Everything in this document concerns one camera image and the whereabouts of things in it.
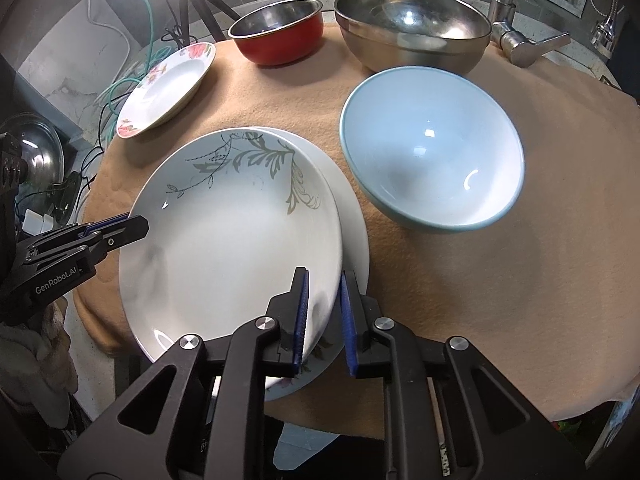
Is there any steel faucet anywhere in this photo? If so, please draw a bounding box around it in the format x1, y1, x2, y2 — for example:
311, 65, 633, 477
487, 0, 572, 68

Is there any large steel bowl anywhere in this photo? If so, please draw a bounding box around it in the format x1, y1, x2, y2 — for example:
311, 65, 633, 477
333, 0, 493, 73

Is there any thin black cable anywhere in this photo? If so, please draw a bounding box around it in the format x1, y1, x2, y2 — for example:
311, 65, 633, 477
75, 105, 121, 221

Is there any stainless steel bowl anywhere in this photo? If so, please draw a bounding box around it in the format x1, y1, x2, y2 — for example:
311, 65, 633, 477
227, 0, 325, 67

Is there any white power adapter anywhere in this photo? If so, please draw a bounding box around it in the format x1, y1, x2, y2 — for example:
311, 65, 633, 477
22, 211, 56, 235

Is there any white cable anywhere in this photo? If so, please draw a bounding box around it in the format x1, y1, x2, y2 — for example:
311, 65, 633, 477
67, 0, 133, 61

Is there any black tripod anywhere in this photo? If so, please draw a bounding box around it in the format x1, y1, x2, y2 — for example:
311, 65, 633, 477
172, 0, 241, 48

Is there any teal cable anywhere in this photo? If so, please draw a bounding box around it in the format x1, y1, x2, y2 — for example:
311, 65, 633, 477
100, 0, 173, 141

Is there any white plate with leaf pattern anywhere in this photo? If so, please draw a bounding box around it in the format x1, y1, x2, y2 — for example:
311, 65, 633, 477
118, 128, 346, 391

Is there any steel pot lid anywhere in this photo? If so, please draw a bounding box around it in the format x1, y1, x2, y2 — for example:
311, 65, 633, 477
0, 112, 66, 196

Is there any white plate with pink flowers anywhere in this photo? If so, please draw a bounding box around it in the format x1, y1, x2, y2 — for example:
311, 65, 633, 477
116, 42, 217, 139

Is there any person's left hand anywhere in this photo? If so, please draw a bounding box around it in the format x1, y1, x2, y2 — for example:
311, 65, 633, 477
0, 304, 80, 401

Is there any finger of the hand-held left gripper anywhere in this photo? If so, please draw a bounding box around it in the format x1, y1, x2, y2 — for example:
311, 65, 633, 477
80, 214, 132, 237
90, 215, 150, 261

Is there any beige cloth mat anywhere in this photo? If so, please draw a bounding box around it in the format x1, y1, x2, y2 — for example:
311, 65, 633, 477
72, 35, 640, 443

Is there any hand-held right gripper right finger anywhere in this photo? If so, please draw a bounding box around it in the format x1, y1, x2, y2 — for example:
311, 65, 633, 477
340, 270, 586, 480

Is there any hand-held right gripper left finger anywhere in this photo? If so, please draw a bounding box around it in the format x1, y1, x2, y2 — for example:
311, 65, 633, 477
57, 266, 312, 480

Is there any light blue bowl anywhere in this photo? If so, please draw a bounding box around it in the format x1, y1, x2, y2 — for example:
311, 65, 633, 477
339, 70, 526, 233

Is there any large white plate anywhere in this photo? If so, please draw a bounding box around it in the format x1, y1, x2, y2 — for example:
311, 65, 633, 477
260, 127, 371, 403

